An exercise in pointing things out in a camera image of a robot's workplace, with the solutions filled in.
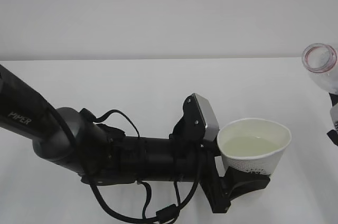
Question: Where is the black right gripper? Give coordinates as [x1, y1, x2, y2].
[327, 129, 338, 145]

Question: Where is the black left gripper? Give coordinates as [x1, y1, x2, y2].
[168, 139, 270, 213]

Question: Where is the white paper cup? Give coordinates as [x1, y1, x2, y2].
[217, 118, 292, 176]

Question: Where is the clear plastic water bottle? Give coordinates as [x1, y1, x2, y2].
[302, 43, 337, 95]

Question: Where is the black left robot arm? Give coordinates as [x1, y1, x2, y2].
[1, 67, 270, 221]

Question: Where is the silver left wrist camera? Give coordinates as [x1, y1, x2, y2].
[183, 93, 219, 142]

